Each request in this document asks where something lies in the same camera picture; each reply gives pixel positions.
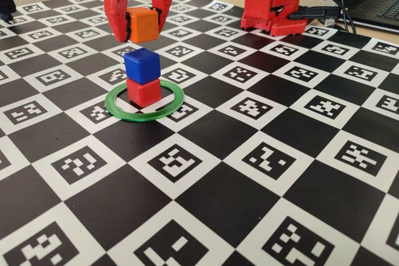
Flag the black clamp stand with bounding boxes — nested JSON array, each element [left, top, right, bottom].
[[0, 0, 17, 26]]

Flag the blue cube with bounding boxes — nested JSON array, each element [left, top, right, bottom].
[[123, 47, 161, 85]]

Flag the red cube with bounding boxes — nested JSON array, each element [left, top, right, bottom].
[[126, 78, 162, 108]]

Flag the green flat ring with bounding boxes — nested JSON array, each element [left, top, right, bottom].
[[104, 78, 185, 123]]

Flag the checkerboard marker mat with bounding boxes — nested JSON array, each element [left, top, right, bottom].
[[0, 0, 399, 266]]

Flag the black flat adapter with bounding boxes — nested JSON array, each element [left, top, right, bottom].
[[288, 6, 340, 21]]

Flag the orange cube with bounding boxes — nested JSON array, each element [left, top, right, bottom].
[[126, 6, 160, 44]]

